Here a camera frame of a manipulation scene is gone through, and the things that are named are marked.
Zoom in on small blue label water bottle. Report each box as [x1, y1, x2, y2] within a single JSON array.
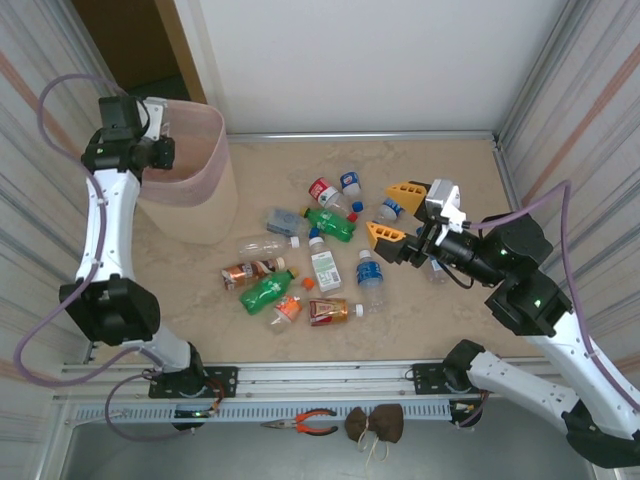
[[378, 197, 407, 223]]

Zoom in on blue label bottle white cap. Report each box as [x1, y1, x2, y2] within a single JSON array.
[[355, 249, 389, 315]]

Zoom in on green soda bottle yellow cap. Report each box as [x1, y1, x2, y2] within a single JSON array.
[[298, 205, 358, 245], [238, 266, 300, 317]]

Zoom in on small white-blue label water bottle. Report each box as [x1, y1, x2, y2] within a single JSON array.
[[340, 171, 365, 213]]

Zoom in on red label bottle red cap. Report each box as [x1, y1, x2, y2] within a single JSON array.
[[308, 177, 359, 223]]

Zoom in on red gold label tea bottle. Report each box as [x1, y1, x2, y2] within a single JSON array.
[[307, 297, 365, 328]]

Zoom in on square Fiji water bottle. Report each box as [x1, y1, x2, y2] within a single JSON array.
[[264, 206, 322, 240]]

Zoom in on orange label clear bottle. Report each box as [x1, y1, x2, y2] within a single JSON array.
[[265, 294, 304, 336]]

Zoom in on pink mesh bin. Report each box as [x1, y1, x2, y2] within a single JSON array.
[[133, 97, 239, 246]]

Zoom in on brown door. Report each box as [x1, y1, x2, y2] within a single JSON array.
[[71, 0, 207, 104]]

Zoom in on clear bottle white cap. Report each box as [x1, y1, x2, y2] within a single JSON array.
[[235, 233, 302, 259]]

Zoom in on brown label drink bottle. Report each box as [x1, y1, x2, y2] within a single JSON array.
[[220, 257, 287, 292]]

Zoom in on right base circuit board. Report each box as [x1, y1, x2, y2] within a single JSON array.
[[448, 397, 484, 430]]

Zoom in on base circuit board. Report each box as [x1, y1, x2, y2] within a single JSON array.
[[171, 405, 222, 434], [448, 397, 484, 430]]

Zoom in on left base circuit board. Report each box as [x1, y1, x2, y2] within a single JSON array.
[[171, 405, 222, 434]]

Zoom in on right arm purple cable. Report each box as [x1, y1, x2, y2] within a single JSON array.
[[462, 180, 640, 416]]

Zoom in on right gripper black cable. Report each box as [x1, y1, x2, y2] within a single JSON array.
[[438, 263, 476, 291]]

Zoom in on right black mount plate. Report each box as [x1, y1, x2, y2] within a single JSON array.
[[410, 360, 496, 397]]

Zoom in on black mount plate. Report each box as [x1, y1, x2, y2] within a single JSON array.
[[410, 360, 496, 397], [148, 365, 239, 400]]

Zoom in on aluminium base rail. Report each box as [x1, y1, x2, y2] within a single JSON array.
[[53, 360, 556, 402]]

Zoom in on brown cloth pouch with string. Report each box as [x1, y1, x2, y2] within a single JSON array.
[[343, 403, 405, 469]]

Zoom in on orange handled pliers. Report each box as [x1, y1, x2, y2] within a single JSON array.
[[259, 408, 340, 436]]

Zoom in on left black mount plate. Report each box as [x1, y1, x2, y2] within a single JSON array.
[[148, 365, 239, 400]]

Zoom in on grey slotted cable duct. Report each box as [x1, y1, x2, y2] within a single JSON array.
[[69, 401, 496, 425]]

